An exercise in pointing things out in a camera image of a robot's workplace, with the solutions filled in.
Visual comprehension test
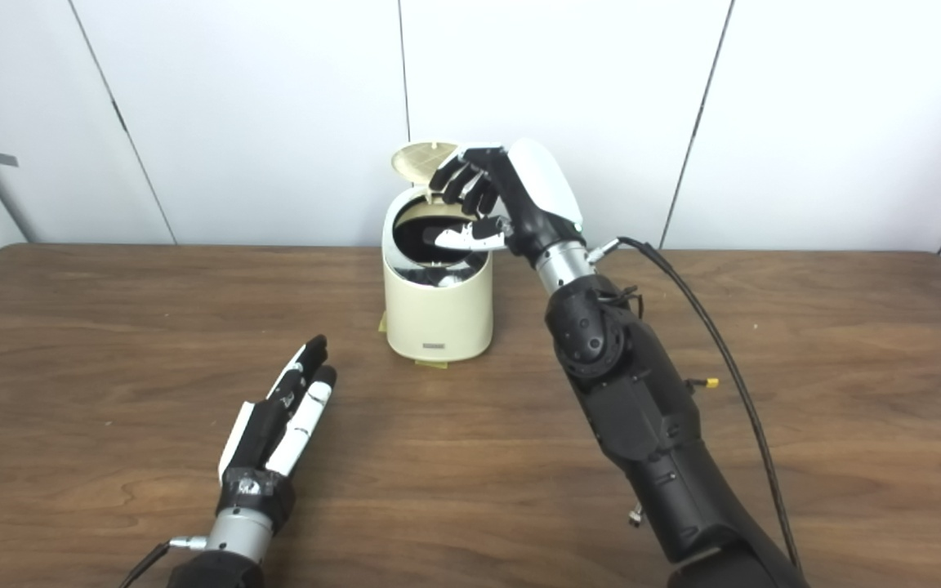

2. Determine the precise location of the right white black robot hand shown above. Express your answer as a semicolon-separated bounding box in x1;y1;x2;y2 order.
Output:
428;138;585;266

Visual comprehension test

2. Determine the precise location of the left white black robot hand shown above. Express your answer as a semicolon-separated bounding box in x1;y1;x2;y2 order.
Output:
217;334;338;533

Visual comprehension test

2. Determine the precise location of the cream round bin lid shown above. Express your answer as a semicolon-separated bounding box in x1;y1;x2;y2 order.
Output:
390;141;460;190

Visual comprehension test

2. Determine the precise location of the cream-colored round bin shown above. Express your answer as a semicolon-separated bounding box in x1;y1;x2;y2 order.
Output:
381;141;494;363

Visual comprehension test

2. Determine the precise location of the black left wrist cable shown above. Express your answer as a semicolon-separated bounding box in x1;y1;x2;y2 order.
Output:
118;535;208;588

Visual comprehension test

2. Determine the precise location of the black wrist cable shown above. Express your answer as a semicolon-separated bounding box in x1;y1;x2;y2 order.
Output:
118;535;208;588
589;237;805;577

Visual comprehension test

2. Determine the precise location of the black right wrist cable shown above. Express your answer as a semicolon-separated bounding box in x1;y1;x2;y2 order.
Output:
589;237;805;577

